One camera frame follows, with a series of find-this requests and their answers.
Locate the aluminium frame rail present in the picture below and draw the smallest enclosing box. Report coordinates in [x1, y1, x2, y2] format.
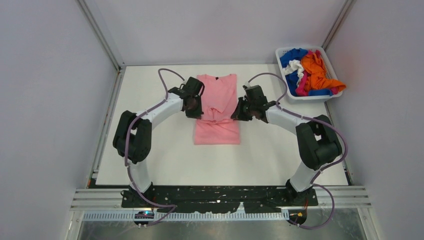
[70, 185, 372, 211]

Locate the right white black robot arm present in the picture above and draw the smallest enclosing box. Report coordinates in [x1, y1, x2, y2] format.
[231, 85, 342, 205]

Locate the light pink t shirt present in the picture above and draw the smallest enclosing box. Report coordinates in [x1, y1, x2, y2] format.
[194, 73, 241, 145]

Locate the blue t shirt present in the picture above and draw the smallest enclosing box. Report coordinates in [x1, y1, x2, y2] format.
[279, 48, 337, 97]

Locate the white t shirt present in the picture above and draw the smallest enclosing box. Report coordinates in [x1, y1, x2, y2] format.
[282, 59, 305, 86]

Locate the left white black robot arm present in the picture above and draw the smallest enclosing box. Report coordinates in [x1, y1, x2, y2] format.
[112, 77, 205, 208]

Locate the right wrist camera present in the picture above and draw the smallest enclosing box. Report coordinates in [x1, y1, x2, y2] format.
[242, 82, 254, 91]

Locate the orange t shirt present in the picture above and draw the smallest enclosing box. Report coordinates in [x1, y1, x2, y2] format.
[300, 50, 347, 92]

